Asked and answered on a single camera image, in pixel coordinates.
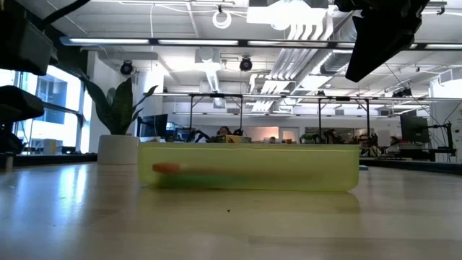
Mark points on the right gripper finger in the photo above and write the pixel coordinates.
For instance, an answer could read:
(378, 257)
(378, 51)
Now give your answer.
(379, 39)

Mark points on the light blue sticky notes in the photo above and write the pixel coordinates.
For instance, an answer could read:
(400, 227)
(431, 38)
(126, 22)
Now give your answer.
(364, 168)

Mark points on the yellow-green translucent pencil box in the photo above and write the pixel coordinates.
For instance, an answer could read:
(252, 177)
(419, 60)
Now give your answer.
(288, 177)

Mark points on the teal pencil orange eraser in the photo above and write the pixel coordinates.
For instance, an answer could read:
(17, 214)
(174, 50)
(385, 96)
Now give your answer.
(166, 168)

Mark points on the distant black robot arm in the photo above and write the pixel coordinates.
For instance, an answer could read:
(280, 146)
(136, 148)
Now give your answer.
(198, 136)

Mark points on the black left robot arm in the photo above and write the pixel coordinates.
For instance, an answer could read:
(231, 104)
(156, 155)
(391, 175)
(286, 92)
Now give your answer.
(18, 104)

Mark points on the black computer monitor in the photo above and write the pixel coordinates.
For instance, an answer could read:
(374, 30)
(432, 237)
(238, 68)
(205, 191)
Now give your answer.
(155, 124)
(414, 128)

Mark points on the white ceiling fixture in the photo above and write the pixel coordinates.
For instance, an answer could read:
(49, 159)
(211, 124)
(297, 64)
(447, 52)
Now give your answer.
(285, 14)

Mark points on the white bin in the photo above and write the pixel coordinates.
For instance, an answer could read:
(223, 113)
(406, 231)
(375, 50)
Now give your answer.
(50, 147)

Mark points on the green snake plant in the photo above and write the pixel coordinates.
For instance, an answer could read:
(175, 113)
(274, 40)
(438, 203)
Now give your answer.
(119, 108)

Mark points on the white plant pot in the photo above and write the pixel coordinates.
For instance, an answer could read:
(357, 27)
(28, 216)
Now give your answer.
(117, 150)

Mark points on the person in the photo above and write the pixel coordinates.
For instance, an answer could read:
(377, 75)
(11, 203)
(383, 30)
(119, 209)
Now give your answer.
(272, 139)
(223, 130)
(170, 138)

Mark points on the long ceiling light strip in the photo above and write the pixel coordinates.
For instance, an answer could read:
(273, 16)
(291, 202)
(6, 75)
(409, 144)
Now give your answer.
(198, 42)

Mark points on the silver ventilation duct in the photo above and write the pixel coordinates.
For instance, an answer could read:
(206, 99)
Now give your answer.
(335, 61)

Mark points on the distant black rig frame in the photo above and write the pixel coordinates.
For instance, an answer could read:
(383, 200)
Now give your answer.
(320, 115)
(216, 95)

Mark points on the black round ceiling camera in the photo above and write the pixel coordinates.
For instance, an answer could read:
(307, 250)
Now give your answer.
(245, 64)
(126, 68)

